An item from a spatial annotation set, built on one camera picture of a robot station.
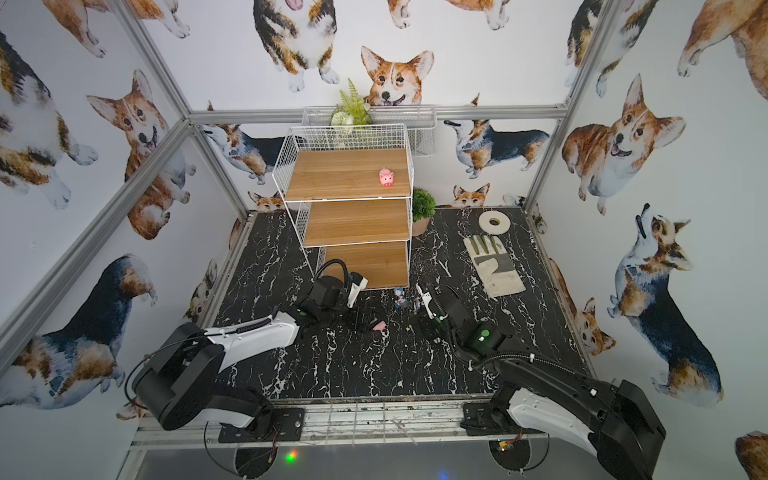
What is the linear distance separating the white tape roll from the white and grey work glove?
0.09 feet

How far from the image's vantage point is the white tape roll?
116cm

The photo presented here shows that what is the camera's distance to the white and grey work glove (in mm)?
1003
